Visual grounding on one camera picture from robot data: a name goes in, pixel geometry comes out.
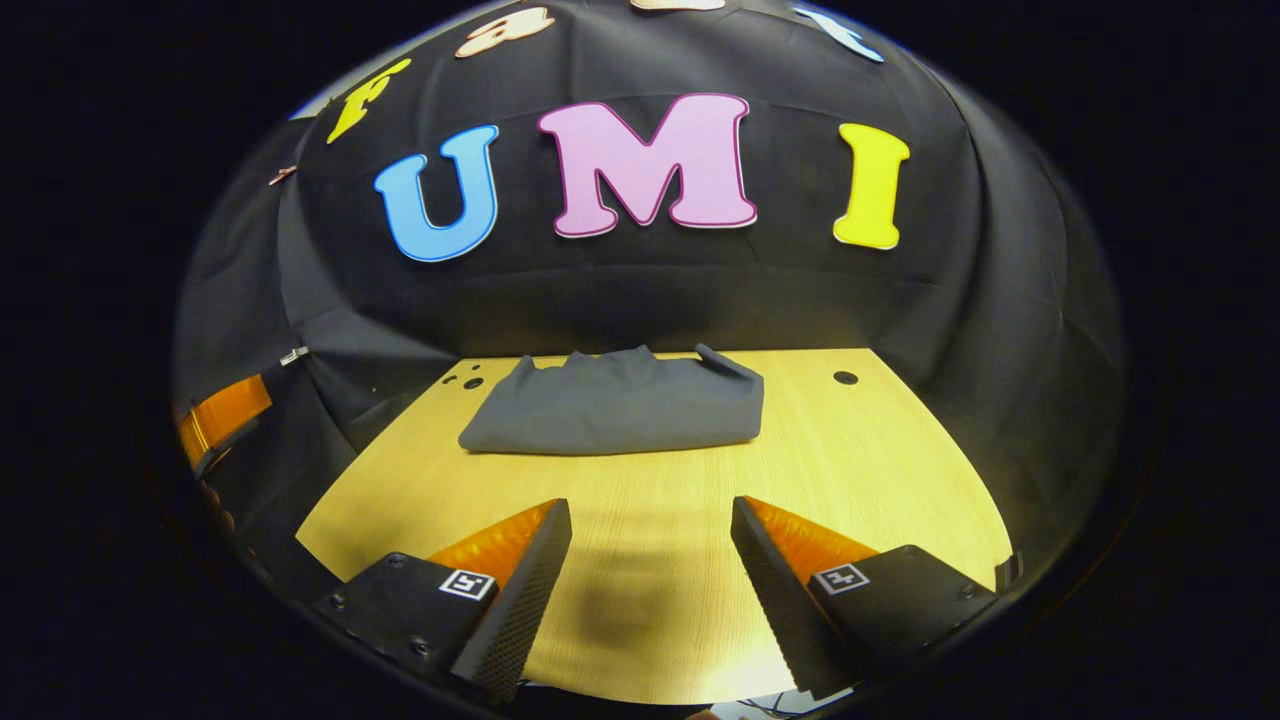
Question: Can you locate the black backdrop cloth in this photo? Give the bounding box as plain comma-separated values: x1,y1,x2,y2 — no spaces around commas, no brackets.
172,0,1129,601

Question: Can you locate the grey collared shirt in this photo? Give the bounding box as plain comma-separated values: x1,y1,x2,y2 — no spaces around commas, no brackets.
458,343,766,457

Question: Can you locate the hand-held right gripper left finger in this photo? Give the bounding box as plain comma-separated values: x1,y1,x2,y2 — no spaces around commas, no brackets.
312,498,574,706

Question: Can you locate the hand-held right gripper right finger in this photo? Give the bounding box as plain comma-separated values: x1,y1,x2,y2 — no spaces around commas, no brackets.
730,495,1001,701

